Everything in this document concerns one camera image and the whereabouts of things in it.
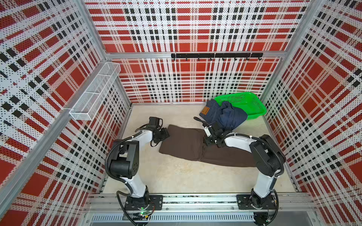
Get brown trousers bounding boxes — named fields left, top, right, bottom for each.
left=159, top=125, right=256, bottom=167

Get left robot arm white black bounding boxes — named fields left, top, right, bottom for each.
left=105, top=117, right=170, bottom=212

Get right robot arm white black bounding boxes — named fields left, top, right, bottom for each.
left=201, top=120, right=286, bottom=210

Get blue denim jeans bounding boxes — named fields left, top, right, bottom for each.
left=199, top=99, right=248, bottom=131

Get green plastic basket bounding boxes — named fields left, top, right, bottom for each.
left=215, top=92, right=267, bottom=120

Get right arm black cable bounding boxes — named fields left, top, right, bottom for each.
left=193, top=116, right=285, bottom=225

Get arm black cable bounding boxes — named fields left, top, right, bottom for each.
left=193, top=116, right=285, bottom=225
left=104, top=117, right=165, bottom=226

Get white wire mesh shelf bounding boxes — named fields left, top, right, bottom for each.
left=70, top=62, right=120, bottom=121

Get black hook rail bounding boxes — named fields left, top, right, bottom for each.
left=171, top=52, right=264, bottom=59

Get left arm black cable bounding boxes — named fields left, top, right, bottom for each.
left=104, top=117, right=165, bottom=226

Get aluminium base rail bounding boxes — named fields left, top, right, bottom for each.
left=81, top=192, right=320, bottom=225

